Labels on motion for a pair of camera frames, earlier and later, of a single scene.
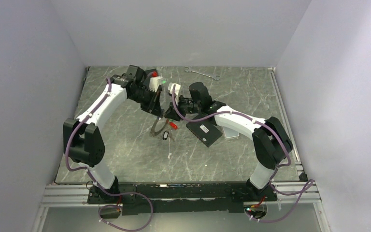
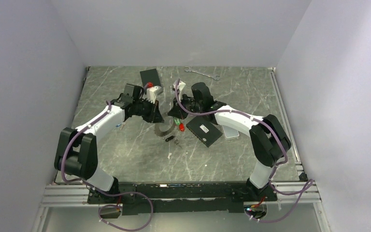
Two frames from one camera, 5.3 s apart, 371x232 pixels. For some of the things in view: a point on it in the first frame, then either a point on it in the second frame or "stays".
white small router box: [230, 134] stays
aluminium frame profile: [299, 194] stays
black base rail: [163, 197] stays
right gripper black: [172, 114] stays
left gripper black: [155, 108] → [154, 115]
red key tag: [173, 125] → [181, 127]
